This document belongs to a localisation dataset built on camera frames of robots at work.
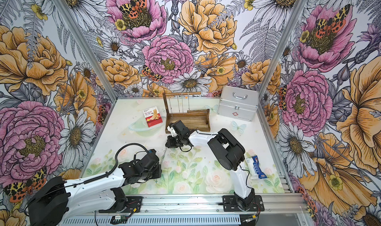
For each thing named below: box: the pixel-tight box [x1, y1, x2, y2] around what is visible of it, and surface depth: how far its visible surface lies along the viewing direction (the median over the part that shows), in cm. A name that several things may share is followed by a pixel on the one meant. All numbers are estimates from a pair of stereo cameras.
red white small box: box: [142, 106, 163, 128], surface depth 107 cm
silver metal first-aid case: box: [217, 85, 259, 122], surface depth 104 cm
